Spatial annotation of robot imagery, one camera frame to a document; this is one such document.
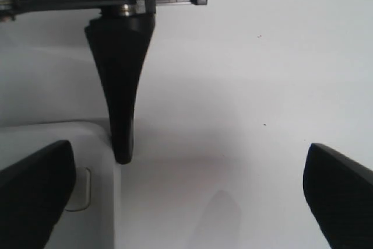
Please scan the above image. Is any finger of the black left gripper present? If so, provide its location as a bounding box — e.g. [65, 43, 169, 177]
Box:
[85, 14, 155, 164]

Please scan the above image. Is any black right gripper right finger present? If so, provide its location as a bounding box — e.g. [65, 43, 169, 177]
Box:
[302, 143, 372, 248]

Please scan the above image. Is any white five-socket power strip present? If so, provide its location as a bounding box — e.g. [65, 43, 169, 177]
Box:
[1, 122, 120, 248]

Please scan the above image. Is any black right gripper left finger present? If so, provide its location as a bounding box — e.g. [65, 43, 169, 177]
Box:
[1, 141, 76, 248]

